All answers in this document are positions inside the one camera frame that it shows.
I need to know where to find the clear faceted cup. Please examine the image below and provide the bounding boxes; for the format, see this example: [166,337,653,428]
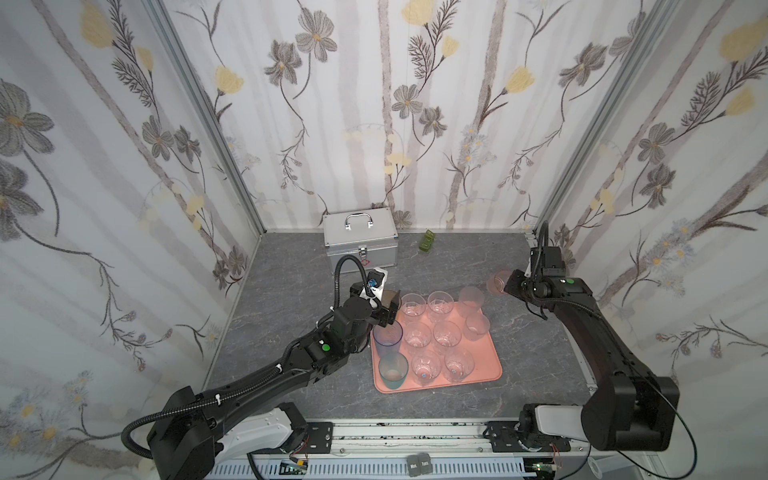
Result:
[410,350,442,386]
[398,293,427,325]
[403,322,433,350]

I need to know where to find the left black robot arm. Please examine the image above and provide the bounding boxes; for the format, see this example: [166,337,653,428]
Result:
[120,290,401,479]

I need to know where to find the silver first aid case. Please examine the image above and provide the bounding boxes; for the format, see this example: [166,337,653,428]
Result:
[322,208,399,272]

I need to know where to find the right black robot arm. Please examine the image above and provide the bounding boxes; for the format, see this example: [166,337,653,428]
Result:
[504,244,683,456]

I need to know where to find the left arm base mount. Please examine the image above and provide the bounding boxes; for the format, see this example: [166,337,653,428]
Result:
[263,421,335,457]

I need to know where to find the teal plastic cup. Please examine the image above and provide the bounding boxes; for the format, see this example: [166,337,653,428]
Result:
[378,352,409,390]

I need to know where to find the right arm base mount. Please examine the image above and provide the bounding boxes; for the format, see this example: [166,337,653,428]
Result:
[482,421,571,454]

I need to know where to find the blue plastic cup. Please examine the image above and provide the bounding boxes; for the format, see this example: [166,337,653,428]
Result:
[373,321,403,357]

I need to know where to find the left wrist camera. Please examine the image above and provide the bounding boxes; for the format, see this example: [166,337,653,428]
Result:
[366,268,388,300]

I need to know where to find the pink plastic cup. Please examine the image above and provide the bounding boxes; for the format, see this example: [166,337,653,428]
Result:
[486,270,512,295]

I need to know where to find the clear faceted cup front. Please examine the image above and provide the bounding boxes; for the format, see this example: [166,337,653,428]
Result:
[410,350,442,386]

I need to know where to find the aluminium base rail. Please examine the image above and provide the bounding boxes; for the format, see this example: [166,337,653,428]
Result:
[157,417,667,480]

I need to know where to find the small green object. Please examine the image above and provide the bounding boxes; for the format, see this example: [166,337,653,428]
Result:
[418,229,436,252]

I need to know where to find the pink plastic tray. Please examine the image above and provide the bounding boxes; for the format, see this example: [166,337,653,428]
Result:
[371,308,503,394]

